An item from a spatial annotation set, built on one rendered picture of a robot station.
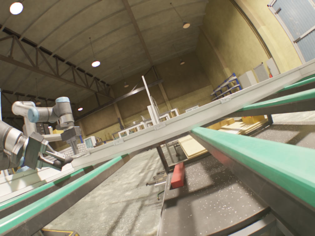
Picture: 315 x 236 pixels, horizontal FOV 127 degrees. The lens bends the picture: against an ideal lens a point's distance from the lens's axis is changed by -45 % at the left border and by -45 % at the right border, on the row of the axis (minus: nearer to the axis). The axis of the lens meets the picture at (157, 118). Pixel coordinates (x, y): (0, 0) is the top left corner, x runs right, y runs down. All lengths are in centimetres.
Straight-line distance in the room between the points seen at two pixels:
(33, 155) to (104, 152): 31
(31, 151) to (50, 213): 31
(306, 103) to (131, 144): 60
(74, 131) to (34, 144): 35
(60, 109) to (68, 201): 65
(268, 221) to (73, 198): 50
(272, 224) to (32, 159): 78
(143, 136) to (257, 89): 55
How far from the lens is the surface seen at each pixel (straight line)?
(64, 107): 89
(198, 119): 58
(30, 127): 144
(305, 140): 82
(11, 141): 57
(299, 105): 38
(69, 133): 87
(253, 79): 981
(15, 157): 53
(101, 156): 67
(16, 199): 51
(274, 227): 52
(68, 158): 60
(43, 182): 63
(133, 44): 1308
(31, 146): 56
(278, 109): 44
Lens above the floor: 92
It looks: 4 degrees up
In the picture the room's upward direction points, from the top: 21 degrees counter-clockwise
